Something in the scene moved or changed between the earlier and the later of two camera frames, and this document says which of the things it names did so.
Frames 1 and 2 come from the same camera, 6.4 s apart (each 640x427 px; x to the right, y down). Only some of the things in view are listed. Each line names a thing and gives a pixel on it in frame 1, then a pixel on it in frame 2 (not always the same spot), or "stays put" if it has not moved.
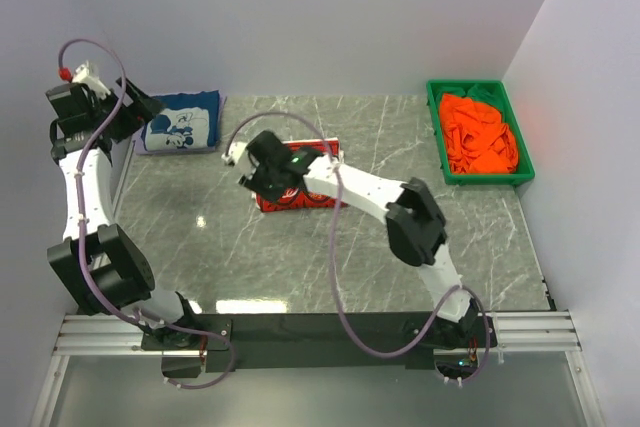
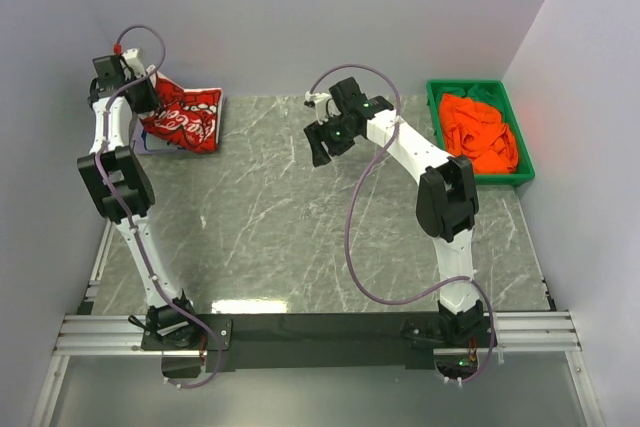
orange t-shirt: (478, 140) stays put
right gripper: (256, 177) → (319, 136)
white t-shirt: (305, 196) → (188, 119)
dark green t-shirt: (478, 93) stays put
